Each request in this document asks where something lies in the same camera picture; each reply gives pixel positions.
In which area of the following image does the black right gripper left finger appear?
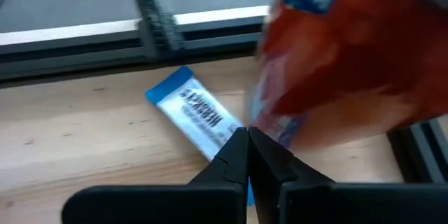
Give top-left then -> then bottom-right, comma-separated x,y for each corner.
62,127 -> 250,224

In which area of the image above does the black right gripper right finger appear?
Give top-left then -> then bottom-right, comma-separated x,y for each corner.
248,127 -> 448,224

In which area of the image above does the white blue candy bar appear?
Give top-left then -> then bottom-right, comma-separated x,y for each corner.
144,65 -> 256,208

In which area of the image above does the red can with blue logo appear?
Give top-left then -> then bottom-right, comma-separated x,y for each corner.
244,0 -> 448,150

